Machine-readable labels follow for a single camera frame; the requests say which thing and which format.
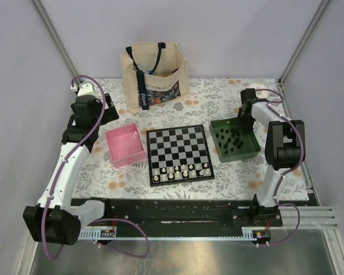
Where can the pink plastic box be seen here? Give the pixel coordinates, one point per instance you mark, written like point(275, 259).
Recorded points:
point(125, 145)

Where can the green plastic tray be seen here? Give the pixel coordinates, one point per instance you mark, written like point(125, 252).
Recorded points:
point(231, 143)

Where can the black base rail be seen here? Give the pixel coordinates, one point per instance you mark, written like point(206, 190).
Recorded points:
point(159, 218)

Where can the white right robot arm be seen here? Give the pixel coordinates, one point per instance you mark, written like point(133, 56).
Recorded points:
point(284, 153)

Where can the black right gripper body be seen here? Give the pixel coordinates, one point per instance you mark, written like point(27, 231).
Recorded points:
point(243, 122)

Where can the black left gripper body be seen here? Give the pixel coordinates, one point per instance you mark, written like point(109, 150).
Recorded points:
point(109, 114)

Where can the floral patterned tablecloth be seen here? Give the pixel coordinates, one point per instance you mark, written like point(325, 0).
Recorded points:
point(210, 99)

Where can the beige canvas tote bag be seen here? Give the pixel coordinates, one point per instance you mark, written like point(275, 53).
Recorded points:
point(154, 73)

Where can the white chess piece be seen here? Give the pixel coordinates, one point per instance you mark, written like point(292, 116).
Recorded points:
point(156, 175)
point(207, 168)

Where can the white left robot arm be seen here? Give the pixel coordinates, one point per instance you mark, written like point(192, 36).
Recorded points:
point(53, 219)

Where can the black white chessboard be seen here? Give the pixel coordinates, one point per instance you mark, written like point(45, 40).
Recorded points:
point(179, 153)

